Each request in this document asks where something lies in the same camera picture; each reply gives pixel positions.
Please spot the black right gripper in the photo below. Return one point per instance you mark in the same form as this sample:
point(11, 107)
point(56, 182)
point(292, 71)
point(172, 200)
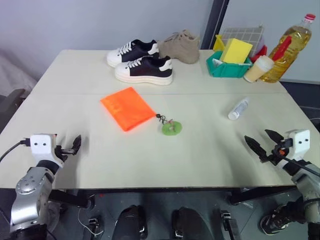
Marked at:
point(280, 152)

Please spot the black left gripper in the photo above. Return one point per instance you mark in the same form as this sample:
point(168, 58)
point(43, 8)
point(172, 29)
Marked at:
point(60, 153)

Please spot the white plastic tube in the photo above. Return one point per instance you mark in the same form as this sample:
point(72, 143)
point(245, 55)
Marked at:
point(238, 108)

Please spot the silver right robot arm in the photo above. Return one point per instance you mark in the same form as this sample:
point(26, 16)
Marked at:
point(306, 182)

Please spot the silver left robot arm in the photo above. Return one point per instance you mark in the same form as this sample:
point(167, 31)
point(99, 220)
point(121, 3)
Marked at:
point(27, 197)

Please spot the black table foot bar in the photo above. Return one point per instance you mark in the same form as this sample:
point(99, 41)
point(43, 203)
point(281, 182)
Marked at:
point(68, 198)
point(260, 193)

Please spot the beige paper cup with lid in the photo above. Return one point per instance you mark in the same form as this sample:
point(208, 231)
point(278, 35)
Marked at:
point(258, 70)

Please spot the black chair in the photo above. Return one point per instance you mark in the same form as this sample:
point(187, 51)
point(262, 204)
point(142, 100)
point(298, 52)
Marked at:
point(10, 102)

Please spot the black shoe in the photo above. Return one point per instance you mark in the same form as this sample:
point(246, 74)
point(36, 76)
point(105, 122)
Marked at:
point(282, 220)

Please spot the green plastic bin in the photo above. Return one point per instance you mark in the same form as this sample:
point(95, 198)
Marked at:
point(227, 68)

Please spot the red plastic bin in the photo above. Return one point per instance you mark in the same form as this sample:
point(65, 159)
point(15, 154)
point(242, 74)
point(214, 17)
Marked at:
point(261, 53)

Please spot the white packet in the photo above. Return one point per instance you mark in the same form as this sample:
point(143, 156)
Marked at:
point(218, 63)

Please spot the yellow sponge block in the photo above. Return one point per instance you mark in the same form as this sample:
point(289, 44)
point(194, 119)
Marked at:
point(236, 51)

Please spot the cooking oil bottle red cap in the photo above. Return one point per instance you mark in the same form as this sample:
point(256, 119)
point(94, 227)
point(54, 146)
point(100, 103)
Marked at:
point(290, 50)

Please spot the dark rounded shape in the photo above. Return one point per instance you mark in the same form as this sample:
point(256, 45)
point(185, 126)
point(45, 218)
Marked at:
point(131, 223)
point(187, 223)

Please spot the purple plastic bowl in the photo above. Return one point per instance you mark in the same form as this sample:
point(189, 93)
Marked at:
point(262, 42)

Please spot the black white sneaker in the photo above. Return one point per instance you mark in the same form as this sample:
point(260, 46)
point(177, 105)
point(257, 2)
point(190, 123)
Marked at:
point(145, 71)
point(132, 51)

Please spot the grey grid pattern cloth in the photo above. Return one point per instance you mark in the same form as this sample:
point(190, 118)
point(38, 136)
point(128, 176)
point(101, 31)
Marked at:
point(243, 33)

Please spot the beige suede shoe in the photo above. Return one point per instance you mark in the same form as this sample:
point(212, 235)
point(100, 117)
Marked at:
point(182, 48)

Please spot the dark grey pillar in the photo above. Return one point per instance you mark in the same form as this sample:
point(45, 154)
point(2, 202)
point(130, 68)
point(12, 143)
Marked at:
point(215, 22)

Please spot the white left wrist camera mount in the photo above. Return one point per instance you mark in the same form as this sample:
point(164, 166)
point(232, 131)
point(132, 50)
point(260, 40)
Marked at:
point(41, 147)

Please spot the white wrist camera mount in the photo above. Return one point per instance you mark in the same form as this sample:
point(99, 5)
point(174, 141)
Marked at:
point(41, 147)
point(301, 143)

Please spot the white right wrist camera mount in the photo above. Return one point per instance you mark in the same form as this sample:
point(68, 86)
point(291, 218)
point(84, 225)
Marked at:
point(301, 143)

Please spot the small black stand bracket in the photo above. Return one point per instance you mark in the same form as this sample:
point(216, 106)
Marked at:
point(93, 223)

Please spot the long black stand bracket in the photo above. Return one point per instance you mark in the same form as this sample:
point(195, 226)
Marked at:
point(230, 225)

